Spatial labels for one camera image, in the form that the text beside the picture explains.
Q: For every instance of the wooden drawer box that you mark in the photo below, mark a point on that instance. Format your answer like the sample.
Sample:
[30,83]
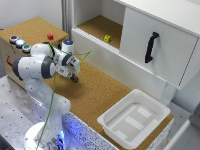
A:
[31,29]

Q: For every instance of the white sliding door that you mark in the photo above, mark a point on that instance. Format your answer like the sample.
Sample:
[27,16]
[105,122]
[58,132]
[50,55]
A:
[173,50]

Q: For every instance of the white plastic box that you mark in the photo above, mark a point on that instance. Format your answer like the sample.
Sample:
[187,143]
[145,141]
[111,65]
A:
[133,121]

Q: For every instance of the white cabinet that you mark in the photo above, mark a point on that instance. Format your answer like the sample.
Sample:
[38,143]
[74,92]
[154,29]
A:
[100,56]

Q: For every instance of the green button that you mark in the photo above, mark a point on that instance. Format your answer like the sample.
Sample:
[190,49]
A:
[26,48]

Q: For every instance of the pink block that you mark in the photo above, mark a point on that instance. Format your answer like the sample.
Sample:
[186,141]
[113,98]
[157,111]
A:
[50,36]

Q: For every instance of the red button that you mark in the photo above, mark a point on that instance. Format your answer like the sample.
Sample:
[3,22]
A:
[14,38]

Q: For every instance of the purple block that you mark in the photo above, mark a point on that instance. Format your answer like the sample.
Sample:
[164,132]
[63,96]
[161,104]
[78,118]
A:
[74,79]

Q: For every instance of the yellow block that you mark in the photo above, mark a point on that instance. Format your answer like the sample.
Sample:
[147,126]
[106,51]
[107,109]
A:
[107,38]

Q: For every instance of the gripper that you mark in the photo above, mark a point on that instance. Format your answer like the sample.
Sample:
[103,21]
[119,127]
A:
[70,62]

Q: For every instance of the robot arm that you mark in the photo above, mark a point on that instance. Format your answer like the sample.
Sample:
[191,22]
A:
[36,66]

